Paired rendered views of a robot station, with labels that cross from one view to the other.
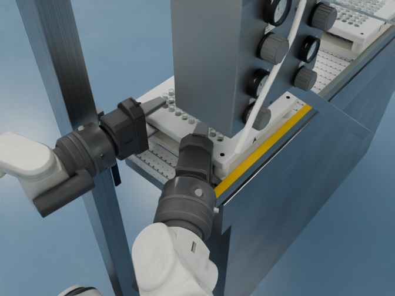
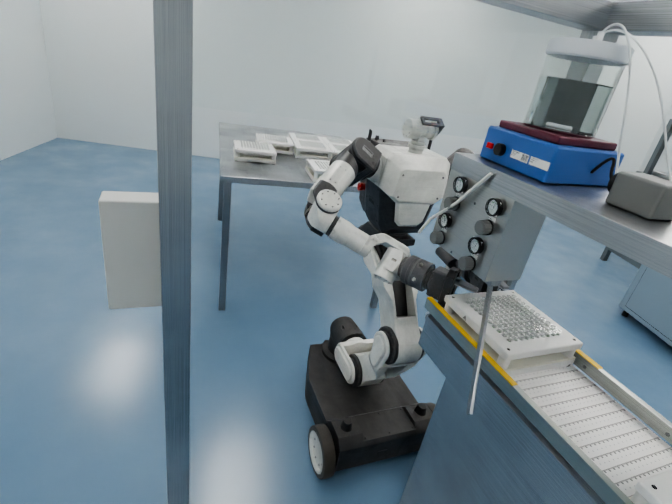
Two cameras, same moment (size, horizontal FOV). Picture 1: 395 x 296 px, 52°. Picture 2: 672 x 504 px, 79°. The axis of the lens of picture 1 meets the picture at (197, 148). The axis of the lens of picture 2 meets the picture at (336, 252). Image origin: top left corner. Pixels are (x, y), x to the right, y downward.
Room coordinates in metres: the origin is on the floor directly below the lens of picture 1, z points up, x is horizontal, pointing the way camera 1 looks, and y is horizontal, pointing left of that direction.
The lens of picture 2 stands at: (0.56, -1.05, 1.52)
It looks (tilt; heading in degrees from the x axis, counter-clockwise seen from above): 26 degrees down; 113
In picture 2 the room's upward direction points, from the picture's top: 10 degrees clockwise
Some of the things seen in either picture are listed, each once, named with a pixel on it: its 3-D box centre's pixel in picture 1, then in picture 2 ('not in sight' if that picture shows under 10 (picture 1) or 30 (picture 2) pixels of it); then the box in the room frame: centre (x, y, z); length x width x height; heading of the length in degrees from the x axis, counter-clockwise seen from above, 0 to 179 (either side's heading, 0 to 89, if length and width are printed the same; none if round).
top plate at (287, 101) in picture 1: (214, 104); (509, 320); (0.64, -0.03, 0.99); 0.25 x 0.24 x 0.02; 49
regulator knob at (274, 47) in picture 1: (274, 45); (452, 201); (0.42, -0.09, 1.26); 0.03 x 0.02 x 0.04; 139
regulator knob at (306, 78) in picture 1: (305, 76); (466, 261); (0.50, -0.16, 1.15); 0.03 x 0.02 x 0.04; 139
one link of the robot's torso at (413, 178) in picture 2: not in sight; (398, 182); (0.13, 0.43, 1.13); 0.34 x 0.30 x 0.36; 48
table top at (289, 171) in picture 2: not in sight; (298, 153); (-0.95, 1.47, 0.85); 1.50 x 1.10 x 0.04; 133
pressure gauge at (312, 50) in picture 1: (309, 49); (475, 245); (0.51, -0.16, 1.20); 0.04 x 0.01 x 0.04; 139
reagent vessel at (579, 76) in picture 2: not in sight; (575, 84); (0.58, -0.02, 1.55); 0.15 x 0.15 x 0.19
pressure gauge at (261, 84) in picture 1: (260, 84); (445, 220); (0.41, -0.08, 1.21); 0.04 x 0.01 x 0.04; 139
